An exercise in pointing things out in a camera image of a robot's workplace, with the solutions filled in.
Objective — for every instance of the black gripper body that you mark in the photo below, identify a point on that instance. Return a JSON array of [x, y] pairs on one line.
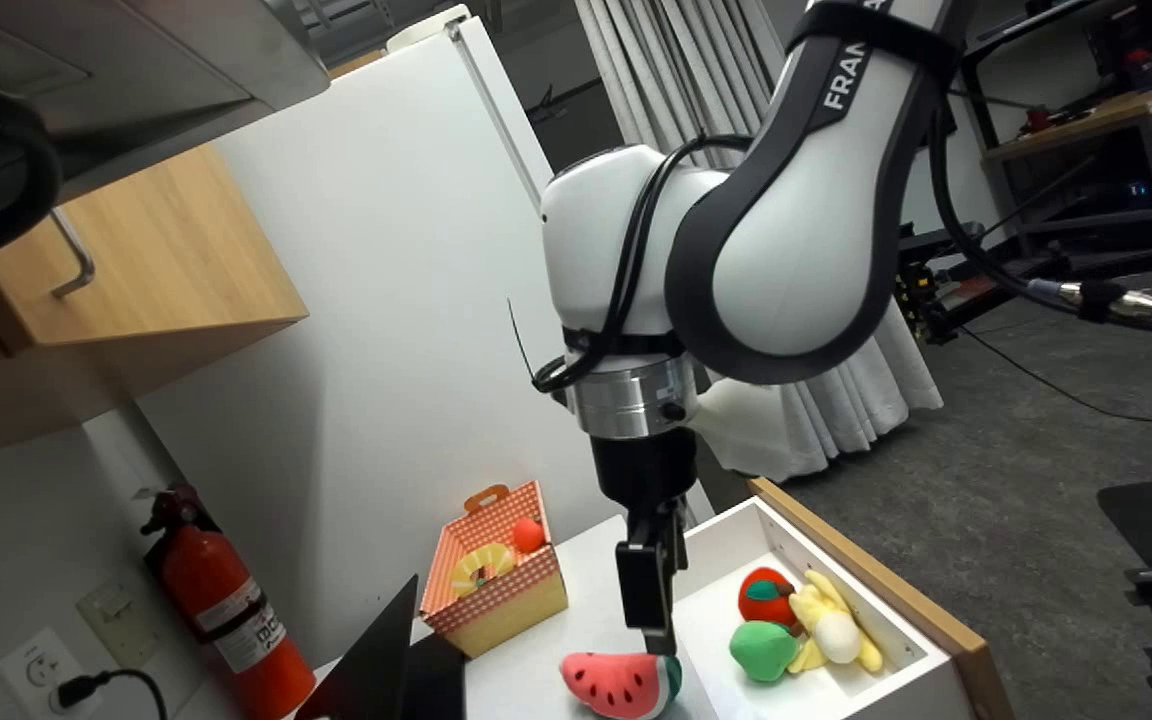
[[646, 482]]

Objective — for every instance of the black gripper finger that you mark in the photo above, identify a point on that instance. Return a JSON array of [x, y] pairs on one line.
[[673, 585], [640, 582]]

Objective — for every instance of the watermelon slice plush toy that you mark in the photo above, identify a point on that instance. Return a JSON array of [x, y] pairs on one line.
[[616, 681]]

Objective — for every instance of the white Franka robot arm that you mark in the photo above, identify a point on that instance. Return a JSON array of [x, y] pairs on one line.
[[791, 254]]

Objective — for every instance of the white drawer with wooden front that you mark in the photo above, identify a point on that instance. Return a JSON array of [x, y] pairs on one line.
[[716, 622]]

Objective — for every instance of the red orange plush toy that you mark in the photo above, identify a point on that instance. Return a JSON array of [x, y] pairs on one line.
[[764, 598]]

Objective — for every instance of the green plush toy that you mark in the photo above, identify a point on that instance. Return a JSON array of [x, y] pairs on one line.
[[761, 651]]

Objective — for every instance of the small orange toy fruit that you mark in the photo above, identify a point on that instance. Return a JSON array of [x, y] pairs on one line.
[[529, 535]]

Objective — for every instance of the yellow toy fruit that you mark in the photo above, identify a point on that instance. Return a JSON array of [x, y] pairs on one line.
[[481, 568]]

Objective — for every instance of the yellow and cream plush toy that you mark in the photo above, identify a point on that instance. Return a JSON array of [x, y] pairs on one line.
[[838, 624]]

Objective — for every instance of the red checkered cardboard basket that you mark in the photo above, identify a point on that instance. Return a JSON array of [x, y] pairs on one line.
[[498, 612]]

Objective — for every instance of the white refrigerator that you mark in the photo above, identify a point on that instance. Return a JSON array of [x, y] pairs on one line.
[[376, 334]]

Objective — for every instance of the red fire extinguisher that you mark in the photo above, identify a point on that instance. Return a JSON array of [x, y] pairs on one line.
[[221, 600]]

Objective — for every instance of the wooden upper cabinet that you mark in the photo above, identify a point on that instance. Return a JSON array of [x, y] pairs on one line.
[[138, 265]]

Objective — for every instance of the beige wall switch plate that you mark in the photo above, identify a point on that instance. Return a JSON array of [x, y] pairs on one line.
[[116, 622]]

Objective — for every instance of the wooden desk with black frame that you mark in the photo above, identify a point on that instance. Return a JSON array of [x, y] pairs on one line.
[[1097, 122]]

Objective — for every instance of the white wall power outlet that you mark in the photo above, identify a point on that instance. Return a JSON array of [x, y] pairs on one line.
[[36, 660]]

